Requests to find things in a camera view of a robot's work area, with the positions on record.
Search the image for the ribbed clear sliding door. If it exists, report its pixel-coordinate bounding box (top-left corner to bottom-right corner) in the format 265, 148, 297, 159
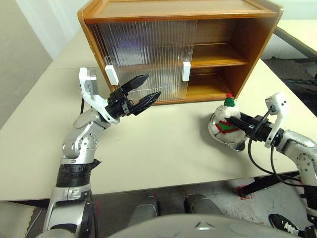
99, 19, 198, 103
87, 21, 189, 105

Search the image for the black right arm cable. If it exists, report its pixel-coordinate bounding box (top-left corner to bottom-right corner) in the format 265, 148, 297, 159
247, 105, 309, 189

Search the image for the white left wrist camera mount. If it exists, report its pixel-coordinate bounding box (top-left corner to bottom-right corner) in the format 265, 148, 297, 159
79, 67, 121, 124

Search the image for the black white sneaker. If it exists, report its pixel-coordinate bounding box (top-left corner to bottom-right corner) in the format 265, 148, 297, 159
268, 214, 307, 238

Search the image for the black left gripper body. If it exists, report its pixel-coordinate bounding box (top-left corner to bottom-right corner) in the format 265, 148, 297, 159
105, 87, 136, 119

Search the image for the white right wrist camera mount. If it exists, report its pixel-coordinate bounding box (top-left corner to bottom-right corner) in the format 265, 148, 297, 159
264, 92, 290, 149

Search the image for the dark grey rounded shape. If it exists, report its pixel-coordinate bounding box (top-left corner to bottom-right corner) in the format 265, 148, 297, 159
128, 195, 159, 227
184, 193, 223, 216

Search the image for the white snowman plush toy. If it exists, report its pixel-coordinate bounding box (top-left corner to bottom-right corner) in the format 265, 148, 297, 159
214, 93, 248, 146

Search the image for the white door handle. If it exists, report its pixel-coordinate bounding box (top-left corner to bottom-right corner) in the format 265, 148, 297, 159
182, 61, 191, 82
105, 64, 119, 86

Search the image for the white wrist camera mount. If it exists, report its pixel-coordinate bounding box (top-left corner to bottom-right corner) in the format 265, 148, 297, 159
79, 67, 121, 124
264, 92, 290, 149

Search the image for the silver metal bowl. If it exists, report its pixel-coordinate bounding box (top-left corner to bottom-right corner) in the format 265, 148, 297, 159
207, 111, 246, 152

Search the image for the red floor tape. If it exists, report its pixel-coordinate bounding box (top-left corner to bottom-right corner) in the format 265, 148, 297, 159
236, 184, 254, 201

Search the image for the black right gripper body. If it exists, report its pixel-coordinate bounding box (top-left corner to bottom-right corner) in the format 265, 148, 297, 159
244, 116, 273, 143

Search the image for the beige cloth cover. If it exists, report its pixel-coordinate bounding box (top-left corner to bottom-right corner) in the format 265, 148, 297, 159
0, 202, 44, 238

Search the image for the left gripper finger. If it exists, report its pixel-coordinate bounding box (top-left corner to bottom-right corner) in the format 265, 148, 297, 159
120, 74, 150, 97
133, 91, 162, 117

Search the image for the grey robot torso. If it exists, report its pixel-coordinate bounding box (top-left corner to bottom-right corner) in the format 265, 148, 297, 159
106, 214, 308, 238

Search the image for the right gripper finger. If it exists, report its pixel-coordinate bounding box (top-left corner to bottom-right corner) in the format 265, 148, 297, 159
226, 116, 250, 134
239, 112, 259, 123

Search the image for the black table leg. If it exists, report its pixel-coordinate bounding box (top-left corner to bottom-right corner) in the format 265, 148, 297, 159
241, 170, 302, 198

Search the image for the dark grey slanted bar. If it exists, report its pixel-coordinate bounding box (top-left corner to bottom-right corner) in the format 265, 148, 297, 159
273, 26, 317, 60

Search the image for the wooden two-shelf cabinet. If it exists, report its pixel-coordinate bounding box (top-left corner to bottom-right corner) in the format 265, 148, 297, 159
77, 0, 285, 106

